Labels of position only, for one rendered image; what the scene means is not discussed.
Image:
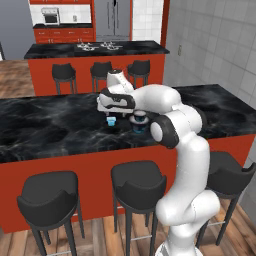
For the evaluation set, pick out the red wall cupboards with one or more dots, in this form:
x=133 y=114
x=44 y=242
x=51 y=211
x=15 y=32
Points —
x=60 y=1

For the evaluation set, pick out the grey fridge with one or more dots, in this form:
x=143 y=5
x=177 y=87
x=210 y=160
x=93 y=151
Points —
x=112 y=20

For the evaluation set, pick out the wall socket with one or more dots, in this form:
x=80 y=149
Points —
x=179 y=50

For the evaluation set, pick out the silver wall oven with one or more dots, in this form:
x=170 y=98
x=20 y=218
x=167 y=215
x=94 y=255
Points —
x=51 y=16

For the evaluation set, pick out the black bar stool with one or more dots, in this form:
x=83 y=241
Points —
x=139 y=69
x=138 y=186
x=230 y=176
x=50 y=200
x=100 y=70
x=63 y=72

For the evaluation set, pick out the small blue yogurt container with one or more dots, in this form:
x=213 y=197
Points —
x=111 y=121

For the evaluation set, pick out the red base cupboards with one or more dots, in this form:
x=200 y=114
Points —
x=64 y=34

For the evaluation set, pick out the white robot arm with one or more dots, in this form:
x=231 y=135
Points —
x=191 y=160

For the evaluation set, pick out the large dark yogurt container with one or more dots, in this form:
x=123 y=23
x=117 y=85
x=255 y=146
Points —
x=139 y=124

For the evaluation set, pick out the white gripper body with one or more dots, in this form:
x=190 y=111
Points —
x=111 y=108

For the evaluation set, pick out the red island with hob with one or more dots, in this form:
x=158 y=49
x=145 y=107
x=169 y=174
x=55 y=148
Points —
x=83 y=75

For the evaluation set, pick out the red island with black top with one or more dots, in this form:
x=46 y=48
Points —
x=83 y=173

